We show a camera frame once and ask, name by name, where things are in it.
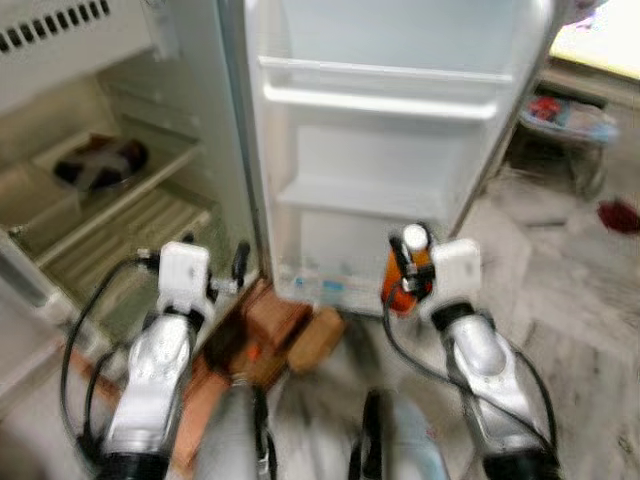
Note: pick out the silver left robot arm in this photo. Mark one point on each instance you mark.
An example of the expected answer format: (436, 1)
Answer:
(155, 380)

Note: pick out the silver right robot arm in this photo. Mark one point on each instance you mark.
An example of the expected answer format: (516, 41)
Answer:
(480, 360)

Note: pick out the white fridge door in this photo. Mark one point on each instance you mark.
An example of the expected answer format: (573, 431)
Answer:
(380, 150)

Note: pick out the glass fridge shelf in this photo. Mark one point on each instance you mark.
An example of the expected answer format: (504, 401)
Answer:
(130, 195)

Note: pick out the white fridge cabinet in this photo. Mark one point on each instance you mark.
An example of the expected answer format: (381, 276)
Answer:
(225, 120)

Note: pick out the ribbed crisper cover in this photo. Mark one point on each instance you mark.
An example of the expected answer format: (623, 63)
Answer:
(130, 240)

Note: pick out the silver left robot leg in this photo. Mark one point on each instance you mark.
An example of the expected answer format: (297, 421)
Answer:
(235, 440)

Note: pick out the silver robot leg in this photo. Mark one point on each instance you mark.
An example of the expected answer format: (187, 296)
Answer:
(410, 445)
(235, 440)

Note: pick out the silver right robot leg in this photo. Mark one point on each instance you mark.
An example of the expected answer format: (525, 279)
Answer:
(410, 445)

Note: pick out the dark red cloth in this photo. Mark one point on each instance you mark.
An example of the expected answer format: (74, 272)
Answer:
(620, 216)

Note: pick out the white television stand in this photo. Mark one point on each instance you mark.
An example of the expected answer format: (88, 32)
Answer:
(600, 88)

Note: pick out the white vented freezer compartment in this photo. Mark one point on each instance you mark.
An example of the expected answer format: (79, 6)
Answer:
(70, 55)

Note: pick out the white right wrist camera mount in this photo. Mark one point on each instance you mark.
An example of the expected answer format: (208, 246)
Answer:
(455, 268)

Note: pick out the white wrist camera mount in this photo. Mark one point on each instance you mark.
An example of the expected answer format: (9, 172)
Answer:
(455, 268)
(183, 272)

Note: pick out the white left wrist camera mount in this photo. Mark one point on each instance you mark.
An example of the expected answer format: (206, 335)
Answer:
(183, 272)

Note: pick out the white door shelf rail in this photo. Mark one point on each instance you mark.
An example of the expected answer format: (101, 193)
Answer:
(370, 200)
(380, 100)

